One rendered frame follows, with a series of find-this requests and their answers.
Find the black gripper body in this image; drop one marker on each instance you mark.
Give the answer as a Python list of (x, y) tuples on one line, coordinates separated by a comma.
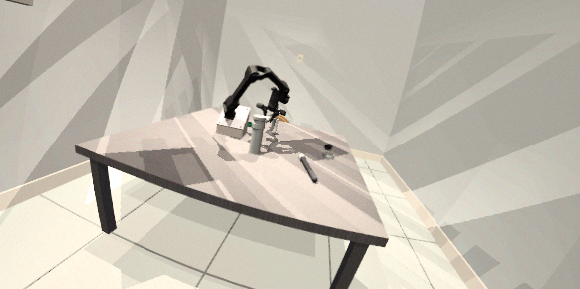
[(273, 102)]

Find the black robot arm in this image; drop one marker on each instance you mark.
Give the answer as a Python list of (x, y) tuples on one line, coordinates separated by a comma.
[(251, 76)]

